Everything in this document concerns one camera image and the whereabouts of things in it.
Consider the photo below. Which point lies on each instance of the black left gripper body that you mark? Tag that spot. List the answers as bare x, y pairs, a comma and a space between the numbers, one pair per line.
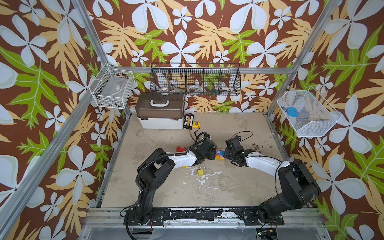
211, 156

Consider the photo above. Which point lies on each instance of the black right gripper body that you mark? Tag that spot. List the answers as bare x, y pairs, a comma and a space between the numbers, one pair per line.
229, 149

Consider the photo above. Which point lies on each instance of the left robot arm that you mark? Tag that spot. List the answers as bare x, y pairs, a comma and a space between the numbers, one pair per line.
154, 171

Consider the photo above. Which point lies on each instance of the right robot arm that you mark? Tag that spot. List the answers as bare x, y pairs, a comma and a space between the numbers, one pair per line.
297, 184

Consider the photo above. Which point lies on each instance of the red wooden arch block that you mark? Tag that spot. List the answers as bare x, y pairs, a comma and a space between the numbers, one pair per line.
180, 149

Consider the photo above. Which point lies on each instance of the yellow-green small cube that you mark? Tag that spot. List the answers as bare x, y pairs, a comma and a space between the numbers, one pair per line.
200, 172

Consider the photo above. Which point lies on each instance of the yellow tape measure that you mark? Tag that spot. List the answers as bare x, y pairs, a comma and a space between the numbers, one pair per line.
196, 125

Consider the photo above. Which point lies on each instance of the black charging board yellow connectors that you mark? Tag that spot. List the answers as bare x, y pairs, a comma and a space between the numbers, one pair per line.
188, 121

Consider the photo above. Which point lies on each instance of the brown lid white toolbox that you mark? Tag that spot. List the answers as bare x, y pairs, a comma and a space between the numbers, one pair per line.
156, 111

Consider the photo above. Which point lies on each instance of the blue object in basket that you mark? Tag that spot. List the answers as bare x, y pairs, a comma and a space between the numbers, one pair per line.
292, 112

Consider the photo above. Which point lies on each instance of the black wire wall basket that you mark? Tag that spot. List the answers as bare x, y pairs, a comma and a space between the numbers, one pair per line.
195, 79

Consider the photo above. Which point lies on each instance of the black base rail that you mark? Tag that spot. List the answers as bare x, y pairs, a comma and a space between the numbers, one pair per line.
247, 215

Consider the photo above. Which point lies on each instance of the white wire basket right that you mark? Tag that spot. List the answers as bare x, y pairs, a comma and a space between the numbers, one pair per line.
316, 115

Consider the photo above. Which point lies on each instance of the white wire basket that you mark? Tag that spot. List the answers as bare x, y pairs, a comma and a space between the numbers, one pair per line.
111, 87
316, 115

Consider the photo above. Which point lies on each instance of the white wire basket left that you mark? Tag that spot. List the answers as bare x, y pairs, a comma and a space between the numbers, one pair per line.
111, 87

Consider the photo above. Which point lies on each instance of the aluminium corner frame post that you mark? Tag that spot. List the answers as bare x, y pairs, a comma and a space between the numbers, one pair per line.
307, 46

